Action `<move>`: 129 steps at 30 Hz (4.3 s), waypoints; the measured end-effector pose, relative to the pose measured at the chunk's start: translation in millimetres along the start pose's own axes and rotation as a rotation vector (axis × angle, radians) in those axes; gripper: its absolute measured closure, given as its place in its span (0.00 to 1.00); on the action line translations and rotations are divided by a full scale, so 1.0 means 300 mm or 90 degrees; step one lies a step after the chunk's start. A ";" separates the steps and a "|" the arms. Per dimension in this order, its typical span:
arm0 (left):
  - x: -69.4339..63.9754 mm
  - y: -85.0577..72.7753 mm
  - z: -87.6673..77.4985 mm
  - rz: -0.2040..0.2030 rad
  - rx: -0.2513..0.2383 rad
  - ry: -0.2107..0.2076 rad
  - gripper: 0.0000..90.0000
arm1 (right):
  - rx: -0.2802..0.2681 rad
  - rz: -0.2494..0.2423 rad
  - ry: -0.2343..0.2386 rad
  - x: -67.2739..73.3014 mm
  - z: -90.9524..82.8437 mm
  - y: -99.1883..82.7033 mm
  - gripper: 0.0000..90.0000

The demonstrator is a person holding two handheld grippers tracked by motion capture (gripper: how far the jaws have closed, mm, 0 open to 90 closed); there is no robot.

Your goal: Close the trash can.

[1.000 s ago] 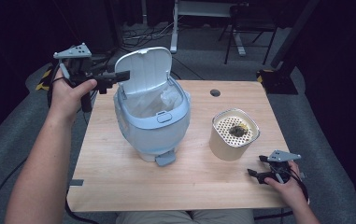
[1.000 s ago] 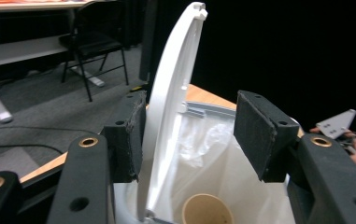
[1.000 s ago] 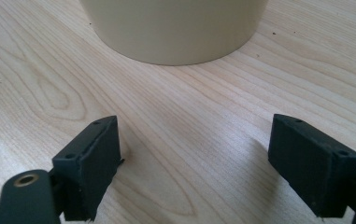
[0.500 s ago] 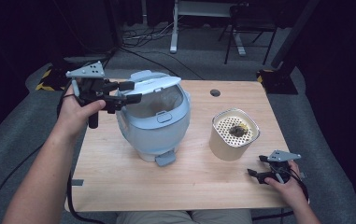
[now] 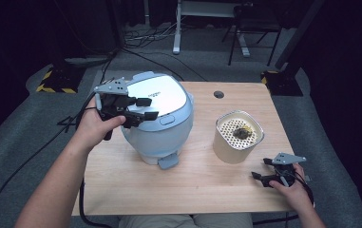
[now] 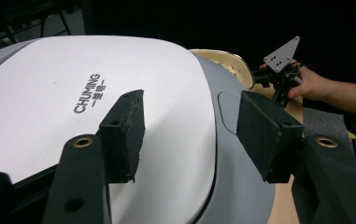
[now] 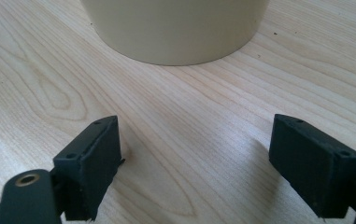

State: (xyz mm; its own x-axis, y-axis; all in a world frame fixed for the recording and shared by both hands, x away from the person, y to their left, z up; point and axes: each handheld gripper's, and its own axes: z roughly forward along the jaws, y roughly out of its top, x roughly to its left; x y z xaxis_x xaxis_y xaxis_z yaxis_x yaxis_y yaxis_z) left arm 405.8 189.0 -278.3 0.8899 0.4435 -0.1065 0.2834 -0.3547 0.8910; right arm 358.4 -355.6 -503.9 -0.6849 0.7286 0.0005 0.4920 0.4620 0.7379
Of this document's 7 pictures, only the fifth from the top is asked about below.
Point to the black stand base hazard tape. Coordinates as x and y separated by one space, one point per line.
58 80
284 84

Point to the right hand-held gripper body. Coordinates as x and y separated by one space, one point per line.
283 172

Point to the person's khaki trousers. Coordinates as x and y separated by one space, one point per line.
185 221

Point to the light blue rice cooker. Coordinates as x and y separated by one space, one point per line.
162 139

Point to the dark wet tea residue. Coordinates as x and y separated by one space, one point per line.
242 132

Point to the white desk frame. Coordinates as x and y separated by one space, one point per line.
177 38

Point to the dark slanted stand pole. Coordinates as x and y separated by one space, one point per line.
299 34

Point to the person's left hand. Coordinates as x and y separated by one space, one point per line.
93 129

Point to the beige container with perforated strainer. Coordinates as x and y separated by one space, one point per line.
229 152

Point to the person's right hand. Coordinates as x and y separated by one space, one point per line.
292 196

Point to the black chair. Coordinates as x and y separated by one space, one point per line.
251 23

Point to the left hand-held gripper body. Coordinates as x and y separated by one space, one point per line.
115 101

